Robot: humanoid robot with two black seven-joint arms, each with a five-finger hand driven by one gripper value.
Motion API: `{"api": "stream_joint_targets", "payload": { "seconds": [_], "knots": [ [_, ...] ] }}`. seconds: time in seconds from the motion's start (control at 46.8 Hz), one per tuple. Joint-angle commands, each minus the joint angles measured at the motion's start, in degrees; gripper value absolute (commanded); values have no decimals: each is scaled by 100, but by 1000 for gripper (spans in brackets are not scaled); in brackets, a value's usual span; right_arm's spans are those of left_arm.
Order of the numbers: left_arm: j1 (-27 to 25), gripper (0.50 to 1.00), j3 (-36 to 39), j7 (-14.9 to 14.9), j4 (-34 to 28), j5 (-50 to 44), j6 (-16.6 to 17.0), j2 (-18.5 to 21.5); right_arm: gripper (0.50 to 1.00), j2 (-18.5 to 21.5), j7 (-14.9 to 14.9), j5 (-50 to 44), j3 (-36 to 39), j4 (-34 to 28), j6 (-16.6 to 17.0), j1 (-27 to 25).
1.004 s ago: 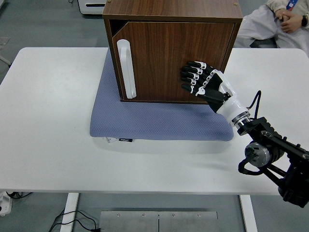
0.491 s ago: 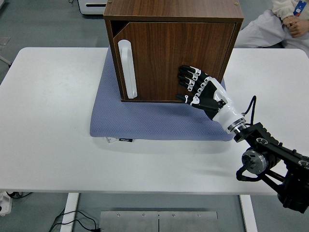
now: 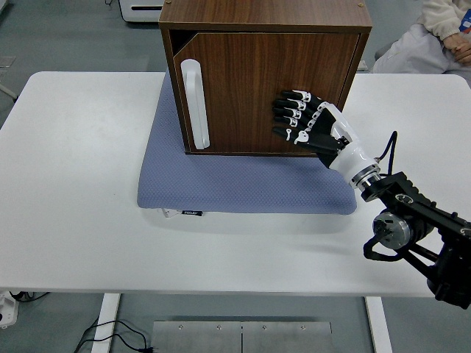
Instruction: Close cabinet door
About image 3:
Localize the person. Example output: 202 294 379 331
372 0 471 75

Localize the black floor cable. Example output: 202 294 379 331
73 318 156 353

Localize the white plastic door handle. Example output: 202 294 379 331
180 58 211 151

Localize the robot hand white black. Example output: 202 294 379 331
271 88 378 182

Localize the black power strip cable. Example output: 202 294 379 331
9 290 51 303

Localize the white stand leg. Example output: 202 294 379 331
0 71 19 104

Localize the grey metal plate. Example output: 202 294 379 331
151 321 243 353
241 321 333 353

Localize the brown wooden cabinet body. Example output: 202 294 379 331
158 0 373 157

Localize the white power strip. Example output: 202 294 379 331
0 290 19 329

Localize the brown wooden cabinet door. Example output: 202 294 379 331
175 32 361 154

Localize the white appliance with slot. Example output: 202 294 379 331
119 0 165 24

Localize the blue textured mat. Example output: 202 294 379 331
136 71 359 216

